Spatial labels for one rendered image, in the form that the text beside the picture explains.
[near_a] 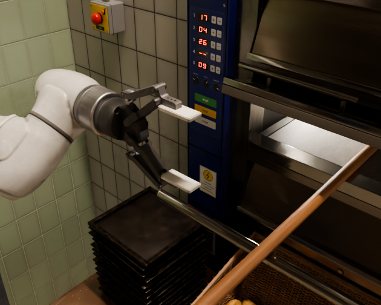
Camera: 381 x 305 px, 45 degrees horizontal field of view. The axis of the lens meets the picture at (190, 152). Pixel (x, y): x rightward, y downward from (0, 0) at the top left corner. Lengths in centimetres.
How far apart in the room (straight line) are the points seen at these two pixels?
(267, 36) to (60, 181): 127
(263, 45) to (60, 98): 59
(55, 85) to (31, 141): 12
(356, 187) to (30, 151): 83
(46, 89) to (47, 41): 98
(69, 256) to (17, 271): 28
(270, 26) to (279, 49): 7
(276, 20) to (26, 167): 73
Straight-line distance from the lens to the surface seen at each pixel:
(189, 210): 114
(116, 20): 165
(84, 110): 88
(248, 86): 117
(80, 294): 179
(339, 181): 125
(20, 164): 91
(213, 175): 155
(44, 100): 94
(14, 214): 213
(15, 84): 190
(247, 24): 131
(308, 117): 109
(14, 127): 93
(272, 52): 126
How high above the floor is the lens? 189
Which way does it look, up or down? 31 degrees down
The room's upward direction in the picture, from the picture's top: straight up
